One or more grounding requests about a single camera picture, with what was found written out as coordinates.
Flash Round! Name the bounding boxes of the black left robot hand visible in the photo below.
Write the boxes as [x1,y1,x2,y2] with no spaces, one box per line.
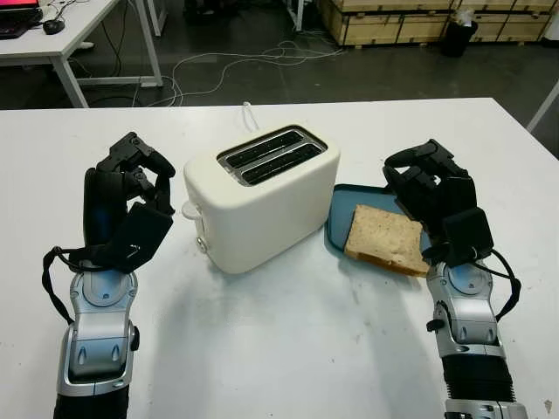
[82,132,176,252]

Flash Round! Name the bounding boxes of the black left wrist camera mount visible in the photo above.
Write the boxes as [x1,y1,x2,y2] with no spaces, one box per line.
[102,201,175,275]

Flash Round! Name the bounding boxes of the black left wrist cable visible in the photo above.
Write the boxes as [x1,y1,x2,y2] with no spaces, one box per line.
[41,245,95,325]

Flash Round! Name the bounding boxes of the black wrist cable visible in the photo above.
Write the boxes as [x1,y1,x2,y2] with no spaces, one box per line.
[474,248,522,324]
[41,245,95,325]

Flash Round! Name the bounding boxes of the teal plastic tray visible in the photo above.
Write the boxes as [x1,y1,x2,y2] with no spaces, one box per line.
[323,182,433,259]

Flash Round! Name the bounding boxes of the black trash bin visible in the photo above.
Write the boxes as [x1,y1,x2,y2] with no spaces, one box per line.
[439,17,480,58]

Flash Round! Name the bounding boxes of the white slanted table leg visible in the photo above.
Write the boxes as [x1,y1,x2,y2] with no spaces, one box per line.
[526,80,559,134]

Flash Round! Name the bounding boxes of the white desk leg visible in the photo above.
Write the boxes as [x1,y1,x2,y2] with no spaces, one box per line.
[146,0,169,35]
[286,0,306,31]

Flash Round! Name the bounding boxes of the white office desk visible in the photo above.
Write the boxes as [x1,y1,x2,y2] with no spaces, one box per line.
[0,0,163,109]

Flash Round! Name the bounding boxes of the white cable on floor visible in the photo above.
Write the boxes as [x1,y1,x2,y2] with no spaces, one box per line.
[161,38,350,108]

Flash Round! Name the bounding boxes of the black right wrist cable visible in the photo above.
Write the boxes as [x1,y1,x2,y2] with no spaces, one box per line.
[474,248,522,324]

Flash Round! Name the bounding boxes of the cream two-slot toaster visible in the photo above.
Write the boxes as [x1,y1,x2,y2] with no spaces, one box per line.
[183,124,342,275]

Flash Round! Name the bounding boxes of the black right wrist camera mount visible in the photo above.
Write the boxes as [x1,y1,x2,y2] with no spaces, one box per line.
[421,208,495,266]

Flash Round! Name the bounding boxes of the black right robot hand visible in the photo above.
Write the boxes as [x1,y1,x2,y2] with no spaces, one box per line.
[383,138,478,245]

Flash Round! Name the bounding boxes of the black laptop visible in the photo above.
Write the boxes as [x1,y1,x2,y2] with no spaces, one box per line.
[0,0,45,39]

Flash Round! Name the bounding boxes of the slice of brown bread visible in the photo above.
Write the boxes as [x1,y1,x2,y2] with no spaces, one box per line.
[343,203,431,277]

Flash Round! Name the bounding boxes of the wooden pallets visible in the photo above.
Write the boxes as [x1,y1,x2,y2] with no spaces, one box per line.
[318,0,455,47]
[469,0,556,45]

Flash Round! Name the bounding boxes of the white toaster power cord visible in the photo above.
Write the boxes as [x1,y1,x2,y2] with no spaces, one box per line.
[238,100,261,132]

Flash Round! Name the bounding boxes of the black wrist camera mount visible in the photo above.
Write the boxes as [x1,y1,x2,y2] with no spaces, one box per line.
[421,208,495,266]
[102,201,175,275]

